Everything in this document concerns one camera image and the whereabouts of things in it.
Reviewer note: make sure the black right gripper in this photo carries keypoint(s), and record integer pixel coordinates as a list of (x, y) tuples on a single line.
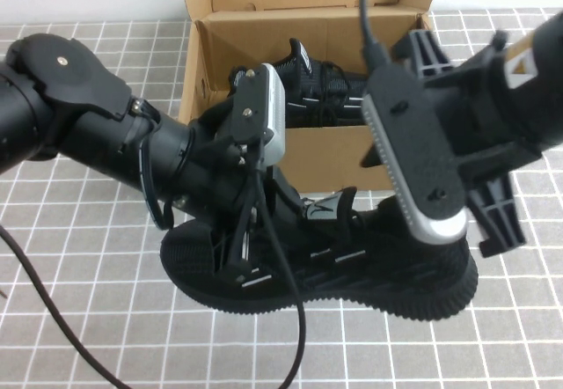
[(475, 112)]

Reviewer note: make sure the grey checked tablecloth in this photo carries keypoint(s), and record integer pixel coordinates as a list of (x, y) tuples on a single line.
[(396, 354)]

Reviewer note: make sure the brown cardboard shoe box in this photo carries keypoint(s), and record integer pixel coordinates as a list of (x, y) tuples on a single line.
[(325, 160)]

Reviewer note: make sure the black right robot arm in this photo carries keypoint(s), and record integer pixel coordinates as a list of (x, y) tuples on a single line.
[(545, 98)]

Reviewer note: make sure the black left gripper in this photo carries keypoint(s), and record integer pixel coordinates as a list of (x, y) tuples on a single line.
[(215, 178)]

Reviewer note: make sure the black mesh sneaker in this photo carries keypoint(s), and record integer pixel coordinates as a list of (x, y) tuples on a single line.
[(352, 283), (325, 76)]

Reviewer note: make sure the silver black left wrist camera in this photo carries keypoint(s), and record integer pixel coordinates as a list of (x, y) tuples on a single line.
[(264, 116)]

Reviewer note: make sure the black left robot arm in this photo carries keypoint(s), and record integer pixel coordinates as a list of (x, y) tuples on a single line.
[(88, 120)]

